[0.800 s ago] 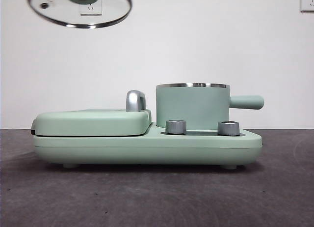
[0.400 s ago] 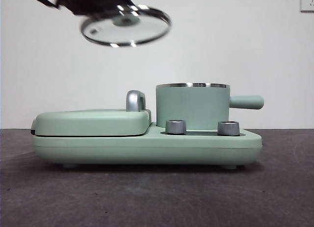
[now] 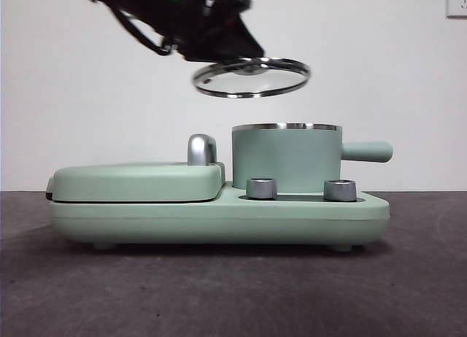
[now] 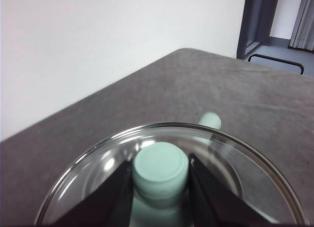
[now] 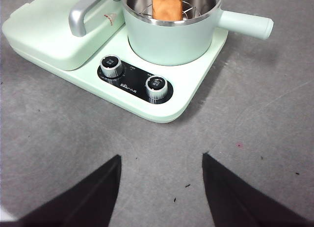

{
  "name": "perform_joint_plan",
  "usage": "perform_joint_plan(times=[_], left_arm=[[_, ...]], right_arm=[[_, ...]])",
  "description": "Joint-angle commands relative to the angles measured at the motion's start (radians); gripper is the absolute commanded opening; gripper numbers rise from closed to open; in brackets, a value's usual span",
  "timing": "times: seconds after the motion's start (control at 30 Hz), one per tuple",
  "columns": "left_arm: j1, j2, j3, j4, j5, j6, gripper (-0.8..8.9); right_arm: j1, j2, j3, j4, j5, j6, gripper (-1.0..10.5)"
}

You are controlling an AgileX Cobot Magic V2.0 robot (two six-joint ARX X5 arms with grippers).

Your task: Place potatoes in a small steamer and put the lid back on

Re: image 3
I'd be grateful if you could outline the black looped cable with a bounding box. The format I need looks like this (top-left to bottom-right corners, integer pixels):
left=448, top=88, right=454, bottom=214
left=115, top=7, right=179, bottom=57

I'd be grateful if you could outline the glass lid with green knob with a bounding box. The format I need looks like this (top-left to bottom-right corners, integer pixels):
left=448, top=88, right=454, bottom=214
left=192, top=55, right=312, bottom=99

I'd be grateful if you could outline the green griddle cover, silver handle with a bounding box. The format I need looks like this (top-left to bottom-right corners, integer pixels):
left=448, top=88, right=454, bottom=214
left=46, top=133, right=227, bottom=204

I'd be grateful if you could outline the white wall socket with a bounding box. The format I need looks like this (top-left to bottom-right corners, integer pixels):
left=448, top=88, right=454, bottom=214
left=447, top=0, right=467, bottom=19

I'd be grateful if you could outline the mint green breakfast machine base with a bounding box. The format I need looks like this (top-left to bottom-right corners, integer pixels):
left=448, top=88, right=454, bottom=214
left=48, top=181, right=391, bottom=252

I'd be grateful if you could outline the mint green pot with handle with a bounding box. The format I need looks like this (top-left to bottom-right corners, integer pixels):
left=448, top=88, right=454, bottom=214
left=231, top=122, right=394, bottom=193

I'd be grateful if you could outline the silver control knob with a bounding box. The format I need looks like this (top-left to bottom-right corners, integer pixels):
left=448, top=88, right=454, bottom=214
left=323, top=179, right=358, bottom=202
left=246, top=177, right=279, bottom=200

